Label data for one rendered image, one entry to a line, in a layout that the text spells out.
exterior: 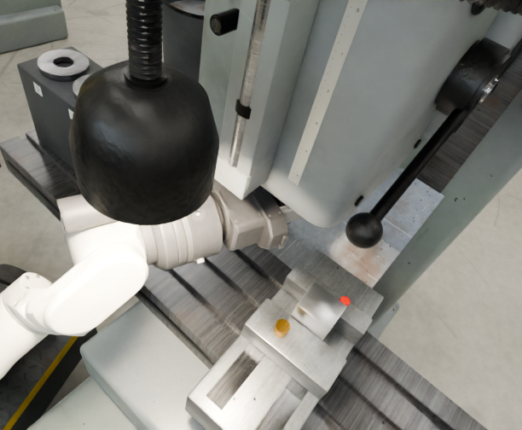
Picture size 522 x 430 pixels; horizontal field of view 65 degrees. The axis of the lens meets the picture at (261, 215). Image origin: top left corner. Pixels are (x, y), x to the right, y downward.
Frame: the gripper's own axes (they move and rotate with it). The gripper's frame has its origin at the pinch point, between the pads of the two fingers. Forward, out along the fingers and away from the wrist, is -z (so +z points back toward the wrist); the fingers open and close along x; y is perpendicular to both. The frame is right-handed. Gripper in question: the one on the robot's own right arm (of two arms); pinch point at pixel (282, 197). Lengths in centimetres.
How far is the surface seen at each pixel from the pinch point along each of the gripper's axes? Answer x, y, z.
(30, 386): 22, 84, 43
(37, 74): 49, 10, 23
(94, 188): -13.2, -23.8, 25.1
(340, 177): -10.9, -16.2, 5.3
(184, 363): -3.7, 36.7, 13.0
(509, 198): 35, 121, -229
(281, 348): -13.4, 17.5, 3.1
